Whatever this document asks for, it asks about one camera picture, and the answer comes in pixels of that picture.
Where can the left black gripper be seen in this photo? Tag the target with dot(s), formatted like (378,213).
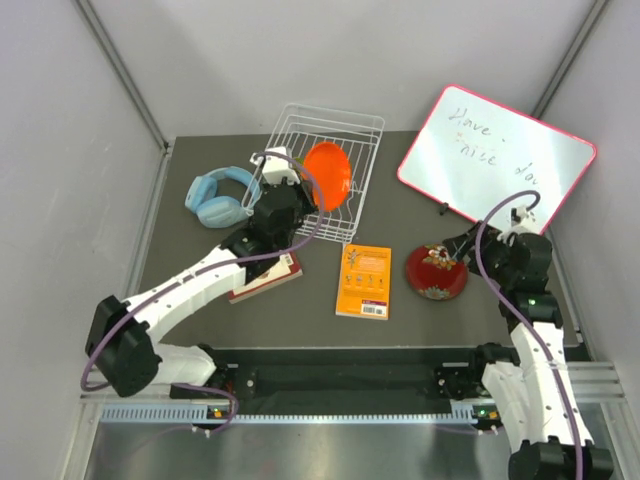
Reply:
(309,203)

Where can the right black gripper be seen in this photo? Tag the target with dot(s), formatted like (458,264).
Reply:
(459,245)

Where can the red floral plate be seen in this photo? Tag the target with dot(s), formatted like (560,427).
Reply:
(434,274)

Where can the orange plastic plate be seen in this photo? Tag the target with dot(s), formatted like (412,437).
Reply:
(331,168)

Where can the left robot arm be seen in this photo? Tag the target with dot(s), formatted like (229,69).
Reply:
(125,341)

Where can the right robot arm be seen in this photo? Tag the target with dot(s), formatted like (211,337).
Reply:
(529,382)

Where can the light blue headphones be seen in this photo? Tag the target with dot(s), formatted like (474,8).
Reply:
(216,211)

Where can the red and white book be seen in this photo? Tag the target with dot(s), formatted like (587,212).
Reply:
(286,269)

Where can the pink framed whiteboard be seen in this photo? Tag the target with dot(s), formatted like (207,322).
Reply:
(473,152)

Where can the orange paperback book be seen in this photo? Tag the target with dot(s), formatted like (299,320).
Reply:
(364,282)

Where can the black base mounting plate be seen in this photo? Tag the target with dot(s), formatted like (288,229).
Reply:
(451,373)

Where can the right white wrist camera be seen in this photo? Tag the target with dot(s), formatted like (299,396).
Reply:
(522,220)

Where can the white wire dish rack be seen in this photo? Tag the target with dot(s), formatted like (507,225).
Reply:
(312,177)

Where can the grey slotted cable duct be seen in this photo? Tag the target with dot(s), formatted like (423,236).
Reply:
(460,414)

